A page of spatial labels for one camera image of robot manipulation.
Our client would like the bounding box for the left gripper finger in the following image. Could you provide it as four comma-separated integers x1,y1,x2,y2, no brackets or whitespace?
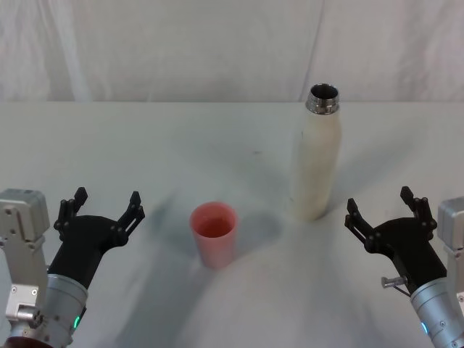
53,186,88,233
111,190,146,245

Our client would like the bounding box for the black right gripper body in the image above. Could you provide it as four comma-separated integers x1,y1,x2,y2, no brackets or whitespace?
367,216,448,296

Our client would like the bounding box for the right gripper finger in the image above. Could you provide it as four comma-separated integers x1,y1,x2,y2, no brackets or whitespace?
345,197,378,252
399,186,438,241

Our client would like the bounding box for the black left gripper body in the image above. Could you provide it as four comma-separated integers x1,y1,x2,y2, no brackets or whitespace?
47,215,127,291

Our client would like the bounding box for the cream vacuum bottle steel neck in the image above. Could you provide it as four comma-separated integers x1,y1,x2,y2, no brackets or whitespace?
289,83,344,223

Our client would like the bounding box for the pink plastic cup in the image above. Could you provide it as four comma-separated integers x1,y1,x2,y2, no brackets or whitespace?
189,201,239,270

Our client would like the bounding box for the white table cloth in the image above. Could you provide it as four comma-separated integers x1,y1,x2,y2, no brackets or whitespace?
0,100,464,348

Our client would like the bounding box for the white wrinkled curtain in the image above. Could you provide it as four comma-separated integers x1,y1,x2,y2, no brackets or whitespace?
0,0,464,104

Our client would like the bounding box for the thin cable with silver plug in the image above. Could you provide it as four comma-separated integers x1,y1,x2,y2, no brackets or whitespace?
380,275,413,299

